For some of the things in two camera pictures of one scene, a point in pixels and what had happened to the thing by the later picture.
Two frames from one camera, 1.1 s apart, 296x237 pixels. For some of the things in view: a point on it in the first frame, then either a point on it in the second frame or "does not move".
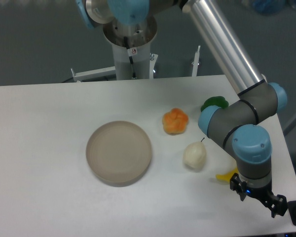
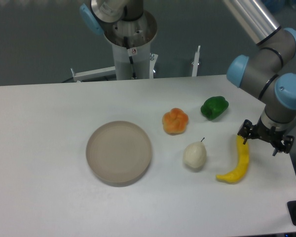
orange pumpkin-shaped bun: [175, 121] does not move
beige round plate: [119, 153] does not move
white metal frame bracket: [93, 74] does not move
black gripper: [277, 204] → [273, 136]
